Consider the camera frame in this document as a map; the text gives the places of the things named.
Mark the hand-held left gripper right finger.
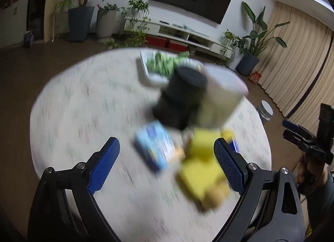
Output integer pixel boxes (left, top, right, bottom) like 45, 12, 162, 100
213, 138, 306, 242

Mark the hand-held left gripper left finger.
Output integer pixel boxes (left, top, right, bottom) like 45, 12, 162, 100
27, 137, 120, 242

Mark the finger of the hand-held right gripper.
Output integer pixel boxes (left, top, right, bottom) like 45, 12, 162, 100
283, 130, 311, 152
282, 119, 314, 138

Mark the yellow rectangular sponge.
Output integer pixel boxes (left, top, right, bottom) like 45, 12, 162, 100
188, 127, 234, 165

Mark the translucent white container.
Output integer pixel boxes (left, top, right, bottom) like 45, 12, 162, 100
195, 65, 249, 130

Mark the person's right forearm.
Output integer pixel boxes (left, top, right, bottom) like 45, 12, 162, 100
305, 173, 334, 242

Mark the green soft bundle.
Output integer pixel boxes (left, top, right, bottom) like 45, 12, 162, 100
146, 52, 190, 76

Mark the person's right hand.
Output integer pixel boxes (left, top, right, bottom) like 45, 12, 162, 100
296, 153, 328, 196

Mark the grey trash can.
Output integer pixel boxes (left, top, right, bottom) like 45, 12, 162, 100
258, 100, 275, 121

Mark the yellow egg-shaped sponge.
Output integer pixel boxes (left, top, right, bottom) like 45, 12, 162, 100
176, 157, 232, 211

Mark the blue printed carton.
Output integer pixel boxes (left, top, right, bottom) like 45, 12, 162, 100
134, 121, 177, 172

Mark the red floor box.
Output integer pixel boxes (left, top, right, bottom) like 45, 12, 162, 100
249, 71, 262, 84

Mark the floral tablecloth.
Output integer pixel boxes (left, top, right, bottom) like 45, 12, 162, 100
29, 47, 272, 242

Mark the beige curtain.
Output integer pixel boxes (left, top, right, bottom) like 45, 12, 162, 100
257, 2, 334, 159

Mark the dark grey plant pot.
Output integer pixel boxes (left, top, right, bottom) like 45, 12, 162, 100
235, 53, 260, 76

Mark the black cylindrical container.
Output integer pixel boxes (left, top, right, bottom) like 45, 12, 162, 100
152, 67, 208, 131

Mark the large broad-leaf houseplant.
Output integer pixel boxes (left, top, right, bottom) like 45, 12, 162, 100
241, 1, 291, 58

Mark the small bushy houseplant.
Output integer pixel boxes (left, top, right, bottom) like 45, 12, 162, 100
221, 29, 246, 65

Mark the white plastic tray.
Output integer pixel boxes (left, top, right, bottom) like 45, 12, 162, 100
137, 50, 204, 87

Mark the red storage box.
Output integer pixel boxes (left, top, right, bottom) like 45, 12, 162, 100
145, 36, 168, 47
167, 40, 189, 52

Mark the white television cabinet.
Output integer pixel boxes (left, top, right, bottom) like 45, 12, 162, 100
125, 18, 235, 60

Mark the white ribbed plant pot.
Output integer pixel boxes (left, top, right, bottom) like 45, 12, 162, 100
96, 10, 117, 38

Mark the dark blue plant pot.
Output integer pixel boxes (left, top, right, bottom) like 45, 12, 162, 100
68, 6, 95, 42

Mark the trailing green houseplant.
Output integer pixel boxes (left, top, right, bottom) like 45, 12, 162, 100
107, 0, 152, 49

